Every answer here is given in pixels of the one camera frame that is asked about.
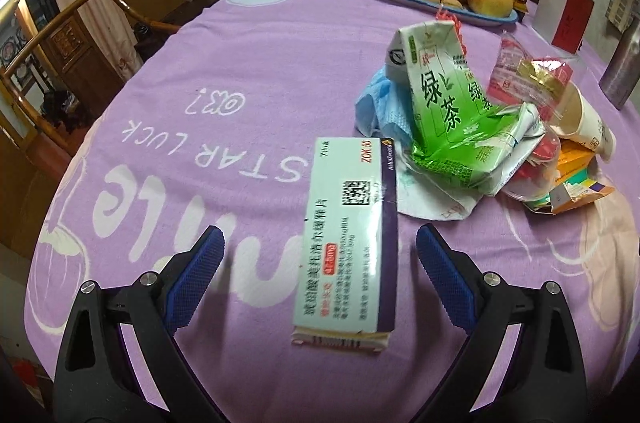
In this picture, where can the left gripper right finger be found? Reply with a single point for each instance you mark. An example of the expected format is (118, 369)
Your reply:
(545, 380)

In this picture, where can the clear red snack wrapper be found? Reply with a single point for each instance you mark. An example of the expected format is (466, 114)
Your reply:
(518, 76)

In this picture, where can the blue face mask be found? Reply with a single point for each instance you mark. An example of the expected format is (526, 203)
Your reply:
(384, 108)

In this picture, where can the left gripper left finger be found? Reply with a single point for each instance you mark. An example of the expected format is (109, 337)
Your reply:
(94, 378)

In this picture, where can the green tea carton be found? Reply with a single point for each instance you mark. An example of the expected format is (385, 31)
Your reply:
(457, 132)

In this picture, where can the white paper napkin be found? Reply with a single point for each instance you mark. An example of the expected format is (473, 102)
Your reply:
(429, 197)

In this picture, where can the clear plastic cup red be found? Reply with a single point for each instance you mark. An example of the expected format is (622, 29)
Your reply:
(537, 175)

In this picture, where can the white red tissue box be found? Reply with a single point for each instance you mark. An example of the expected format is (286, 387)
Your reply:
(563, 23)

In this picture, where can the orange yellow small box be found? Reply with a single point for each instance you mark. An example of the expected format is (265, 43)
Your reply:
(578, 183)

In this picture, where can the white paper cup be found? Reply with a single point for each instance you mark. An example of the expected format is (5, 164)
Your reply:
(577, 120)

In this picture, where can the wooden armchair left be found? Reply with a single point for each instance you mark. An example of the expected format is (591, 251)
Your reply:
(78, 62)

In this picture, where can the purple printed tablecloth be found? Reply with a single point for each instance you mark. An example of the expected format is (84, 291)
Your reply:
(217, 128)

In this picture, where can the steel thermos bottle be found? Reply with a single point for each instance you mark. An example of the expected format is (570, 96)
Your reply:
(622, 73)

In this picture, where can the white medicine box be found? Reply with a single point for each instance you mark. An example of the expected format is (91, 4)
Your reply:
(347, 282)

